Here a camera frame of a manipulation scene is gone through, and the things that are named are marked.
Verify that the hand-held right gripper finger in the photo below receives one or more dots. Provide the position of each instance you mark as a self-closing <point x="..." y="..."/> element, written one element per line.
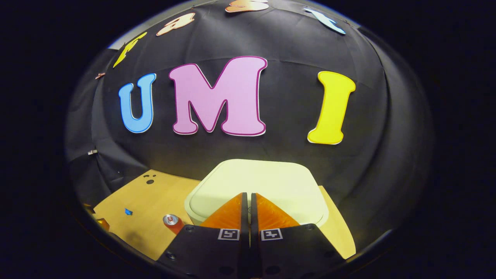
<point x="244" y="217"/>
<point x="253" y="217"/>

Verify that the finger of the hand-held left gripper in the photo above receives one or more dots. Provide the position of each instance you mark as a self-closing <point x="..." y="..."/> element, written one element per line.
<point x="88" y="208"/>
<point x="103" y="224"/>

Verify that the small blue paper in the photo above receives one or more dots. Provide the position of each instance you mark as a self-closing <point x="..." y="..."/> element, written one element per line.
<point x="128" y="211"/>

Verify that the green desktop garbage bin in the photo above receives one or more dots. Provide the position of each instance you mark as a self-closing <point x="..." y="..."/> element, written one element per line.
<point x="263" y="178"/>

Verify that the orange pop can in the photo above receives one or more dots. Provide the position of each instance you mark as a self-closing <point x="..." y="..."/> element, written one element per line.
<point x="174" y="225"/>

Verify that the wooden desktop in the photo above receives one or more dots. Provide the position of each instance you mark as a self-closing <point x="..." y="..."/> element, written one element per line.
<point x="143" y="232"/>

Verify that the copper clip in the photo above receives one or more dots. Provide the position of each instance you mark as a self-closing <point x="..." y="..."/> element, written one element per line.
<point x="100" y="75"/>

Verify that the black backdrop cloth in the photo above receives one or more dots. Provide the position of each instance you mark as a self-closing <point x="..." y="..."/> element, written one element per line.
<point x="290" y="58"/>

